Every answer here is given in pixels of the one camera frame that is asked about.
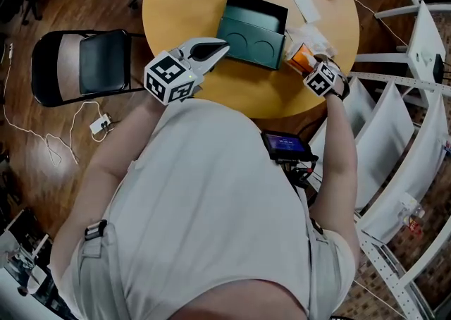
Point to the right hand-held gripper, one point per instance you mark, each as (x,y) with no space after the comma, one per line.
(320,80)

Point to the clear plastic bottle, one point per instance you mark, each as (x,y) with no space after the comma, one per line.
(412,211)

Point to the small black monitor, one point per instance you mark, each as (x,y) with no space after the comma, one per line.
(284,143)

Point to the person's right forearm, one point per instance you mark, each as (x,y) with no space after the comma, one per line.
(338,149)

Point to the black camera rig mount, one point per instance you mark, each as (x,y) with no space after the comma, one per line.
(299,170)

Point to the dark green box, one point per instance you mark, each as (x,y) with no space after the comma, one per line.
(252,42)

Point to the black box device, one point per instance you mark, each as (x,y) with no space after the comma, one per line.
(438,67)

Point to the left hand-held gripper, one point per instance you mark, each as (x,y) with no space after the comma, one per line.
(169,79)

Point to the person's white shirt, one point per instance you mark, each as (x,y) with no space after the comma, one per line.
(204,206)

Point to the white paper card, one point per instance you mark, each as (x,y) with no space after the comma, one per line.
(306,6)

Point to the orange tissues pack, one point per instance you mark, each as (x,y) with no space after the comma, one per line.
(298,58)

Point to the black folding chair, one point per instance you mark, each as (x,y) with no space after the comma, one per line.
(102,63)

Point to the white metal shelf rack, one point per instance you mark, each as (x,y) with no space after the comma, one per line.
(394,156)

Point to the white power strip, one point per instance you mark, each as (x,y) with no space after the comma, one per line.
(100,124)

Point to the person's left forearm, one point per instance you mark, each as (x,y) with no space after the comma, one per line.
(123,139)

